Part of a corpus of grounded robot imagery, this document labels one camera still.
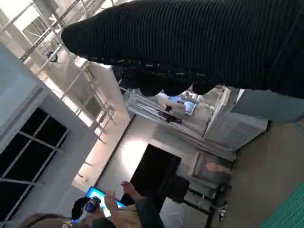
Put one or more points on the white cabinet on casters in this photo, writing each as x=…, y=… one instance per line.
x=237, y=128

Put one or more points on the green cutting mat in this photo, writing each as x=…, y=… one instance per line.
x=289, y=209

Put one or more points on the blue lit monitor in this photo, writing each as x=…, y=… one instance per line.
x=98, y=192

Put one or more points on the person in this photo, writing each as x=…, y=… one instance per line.
x=133, y=213
x=47, y=222

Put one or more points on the blue poster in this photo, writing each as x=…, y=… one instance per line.
x=189, y=108

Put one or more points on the large black cabinet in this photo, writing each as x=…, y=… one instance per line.
x=156, y=168

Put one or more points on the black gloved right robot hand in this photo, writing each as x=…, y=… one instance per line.
x=190, y=42

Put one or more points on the dark paned window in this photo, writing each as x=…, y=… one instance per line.
x=28, y=152

